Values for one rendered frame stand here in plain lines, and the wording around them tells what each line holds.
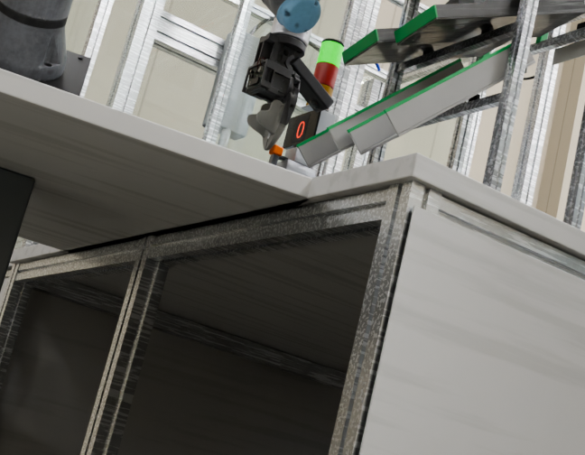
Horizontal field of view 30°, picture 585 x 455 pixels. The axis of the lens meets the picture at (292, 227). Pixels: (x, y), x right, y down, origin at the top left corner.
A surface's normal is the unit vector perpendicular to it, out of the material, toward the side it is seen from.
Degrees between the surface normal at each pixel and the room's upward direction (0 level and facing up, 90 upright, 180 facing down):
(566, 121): 90
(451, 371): 90
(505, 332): 90
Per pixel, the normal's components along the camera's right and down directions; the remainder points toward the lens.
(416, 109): 0.38, -0.15
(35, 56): 0.55, 0.32
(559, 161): -0.91, -0.30
